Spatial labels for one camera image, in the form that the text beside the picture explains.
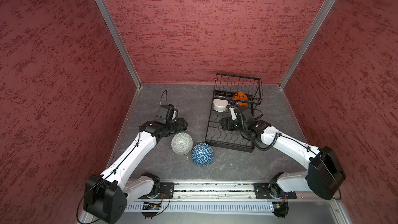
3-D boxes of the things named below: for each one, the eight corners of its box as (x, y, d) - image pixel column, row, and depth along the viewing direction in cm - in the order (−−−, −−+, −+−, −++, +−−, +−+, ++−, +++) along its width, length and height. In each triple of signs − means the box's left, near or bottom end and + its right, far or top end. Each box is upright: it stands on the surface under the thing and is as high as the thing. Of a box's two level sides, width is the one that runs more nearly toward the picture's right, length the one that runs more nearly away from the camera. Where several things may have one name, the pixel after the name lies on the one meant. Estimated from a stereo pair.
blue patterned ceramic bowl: (192, 166, 83) (191, 161, 77) (193, 147, 90) (192, 142, 84) (212, 166, 83) (213, 161, 77) (212, 148, 90) (212, 142, 84)
